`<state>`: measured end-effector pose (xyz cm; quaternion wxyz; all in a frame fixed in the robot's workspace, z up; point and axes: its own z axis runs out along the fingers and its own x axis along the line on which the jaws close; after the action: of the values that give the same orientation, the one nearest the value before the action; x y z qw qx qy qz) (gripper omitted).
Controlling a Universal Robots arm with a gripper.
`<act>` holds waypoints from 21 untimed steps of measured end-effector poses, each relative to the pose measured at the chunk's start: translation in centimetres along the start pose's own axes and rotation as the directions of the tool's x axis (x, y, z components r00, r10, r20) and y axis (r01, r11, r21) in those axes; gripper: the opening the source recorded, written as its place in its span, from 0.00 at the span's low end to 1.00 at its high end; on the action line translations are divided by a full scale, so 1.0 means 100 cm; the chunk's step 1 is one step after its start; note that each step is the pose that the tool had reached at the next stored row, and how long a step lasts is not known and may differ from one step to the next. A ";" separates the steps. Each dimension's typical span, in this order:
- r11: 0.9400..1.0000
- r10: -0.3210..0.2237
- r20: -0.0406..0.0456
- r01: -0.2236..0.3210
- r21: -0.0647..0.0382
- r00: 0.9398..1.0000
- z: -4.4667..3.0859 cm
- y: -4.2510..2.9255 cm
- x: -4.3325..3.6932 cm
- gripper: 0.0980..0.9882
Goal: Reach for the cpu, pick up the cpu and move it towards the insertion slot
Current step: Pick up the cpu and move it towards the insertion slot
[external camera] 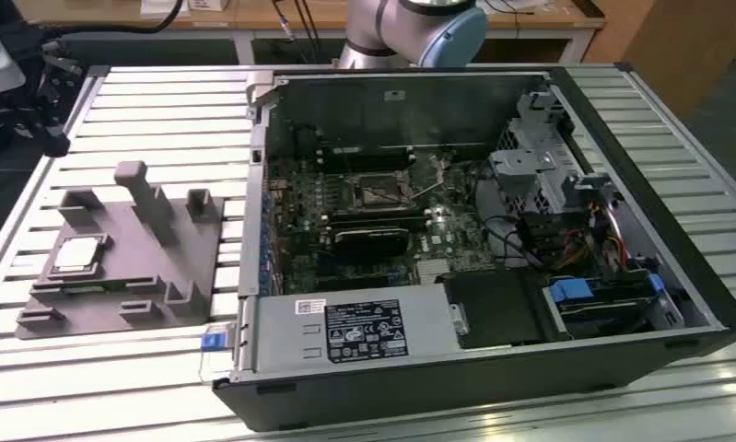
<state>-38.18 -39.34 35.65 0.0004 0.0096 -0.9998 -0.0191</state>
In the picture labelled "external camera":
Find silver CPU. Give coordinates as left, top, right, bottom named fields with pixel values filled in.
left=52, top=236, right=109, bottom=273

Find black RAM slot bank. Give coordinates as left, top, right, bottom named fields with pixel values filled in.
left=327, top=209, right=425, bottom=232
left=317, top=143, right=419, bottom=172

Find CPU socket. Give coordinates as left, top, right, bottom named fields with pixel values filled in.
left=351, top=171, right=415, bottom=209

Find grey parts rack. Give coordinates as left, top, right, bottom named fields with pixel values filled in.
left=10, top=159, right=226, bottom=341

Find wooden desk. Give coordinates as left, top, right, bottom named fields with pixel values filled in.
left=16, top=0, right=605, bottom=65

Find green RAM stick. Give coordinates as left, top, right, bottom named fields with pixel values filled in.
left=58, top=279, right=126, bottom=294

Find blue case latch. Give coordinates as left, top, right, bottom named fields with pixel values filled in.
left=198, top=323, right=230, bottom=354

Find black graphics card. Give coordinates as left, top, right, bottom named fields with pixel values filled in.
left=332, top=227, right=412, bottom=267

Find grey power supply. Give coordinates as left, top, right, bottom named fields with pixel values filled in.
left=237, top=283, right=468, bottom=375

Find metal locking lever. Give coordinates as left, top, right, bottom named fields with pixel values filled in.
left=411, top=177, right=447, bottom=201

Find metal socket cover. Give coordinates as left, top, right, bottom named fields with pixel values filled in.
left=425, top=153, right=460, bottom=185

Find green motherboard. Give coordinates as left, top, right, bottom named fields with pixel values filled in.
left=261, top=151, right=497, bottom=296

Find silver chipset heatsink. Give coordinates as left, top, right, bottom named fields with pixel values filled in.
left=415, top=261, right=455, bottom=284

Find metal drive cage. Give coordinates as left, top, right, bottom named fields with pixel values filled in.
left=487, top=89, right=612, bottom=214

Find black plastic shroud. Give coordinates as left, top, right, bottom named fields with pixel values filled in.
left=433, top=269, right=567, bottom=350

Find black PC case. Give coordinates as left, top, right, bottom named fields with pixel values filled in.
left=212, top=64, right=736, bottom=433

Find blue disk carrier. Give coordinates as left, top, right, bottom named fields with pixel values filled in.
left=541, top=275, right=597, bottom=306

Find wooden cabinet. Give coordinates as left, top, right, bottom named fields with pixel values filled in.
left=581, top=0, right=736, bottom=119

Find thick black cable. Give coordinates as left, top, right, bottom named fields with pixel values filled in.
left=45, top=0, right=188, bottom=41

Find thin hanging cables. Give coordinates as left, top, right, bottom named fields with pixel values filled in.
left=272, top=0, right=321, bottom=64

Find coloured wire bundle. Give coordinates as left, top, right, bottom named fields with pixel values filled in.
left=556, top=228, right=628, bottom=273

